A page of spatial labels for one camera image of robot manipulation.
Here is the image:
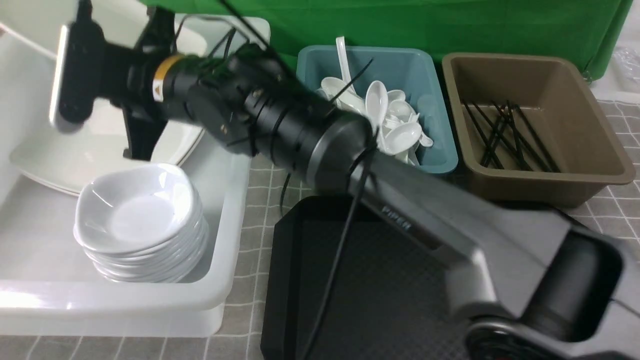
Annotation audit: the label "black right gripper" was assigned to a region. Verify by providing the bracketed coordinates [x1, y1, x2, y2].
[102, 10, 175, 162]

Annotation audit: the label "large white square plate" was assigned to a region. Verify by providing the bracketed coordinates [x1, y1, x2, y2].
[0, 0, 207, 69]

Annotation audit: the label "white soup spoon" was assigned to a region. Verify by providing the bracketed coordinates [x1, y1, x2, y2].
[365, 80, 389, 130]

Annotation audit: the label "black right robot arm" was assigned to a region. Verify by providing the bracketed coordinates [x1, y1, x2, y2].
[100, 7, 639, 360]

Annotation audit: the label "stack of white square plates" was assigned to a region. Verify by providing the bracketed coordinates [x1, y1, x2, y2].
[10, 95, 206, 197]

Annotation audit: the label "stack of white bowls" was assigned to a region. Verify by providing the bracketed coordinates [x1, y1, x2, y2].
[73, 164, 210, 283]

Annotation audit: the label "large white plastic bin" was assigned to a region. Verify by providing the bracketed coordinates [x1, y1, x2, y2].
[1, 34, 250, 338]

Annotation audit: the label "upright white spoon in bin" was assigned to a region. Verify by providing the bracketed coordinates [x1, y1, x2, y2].
[335, 36, 352, 84]

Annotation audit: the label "pile of white soup spoons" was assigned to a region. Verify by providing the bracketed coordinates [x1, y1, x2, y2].
[318, 77, 434, 167]

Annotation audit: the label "teal plastic bin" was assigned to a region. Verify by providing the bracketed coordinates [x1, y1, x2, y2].
[295, 46, 459, 176]

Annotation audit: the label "black serving tray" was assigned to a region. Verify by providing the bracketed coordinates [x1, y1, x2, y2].
[260, 196, 470, 360]

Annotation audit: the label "black chopsticks in brown bin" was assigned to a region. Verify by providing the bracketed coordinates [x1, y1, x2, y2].
[462, 100, 562, 173]

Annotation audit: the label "brown plastic bin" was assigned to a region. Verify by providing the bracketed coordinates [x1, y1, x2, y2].
[442, 53, 636, 208]

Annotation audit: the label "green backdrop cloth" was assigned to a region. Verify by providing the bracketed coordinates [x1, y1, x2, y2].
[140, 0, 632, 96]

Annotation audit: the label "grey checked tablecloth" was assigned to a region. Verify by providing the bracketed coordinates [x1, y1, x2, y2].
[0, 95, 640, 360]

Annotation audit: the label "black cable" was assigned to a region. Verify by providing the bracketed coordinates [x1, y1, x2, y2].
[280, 150, 376, 360]

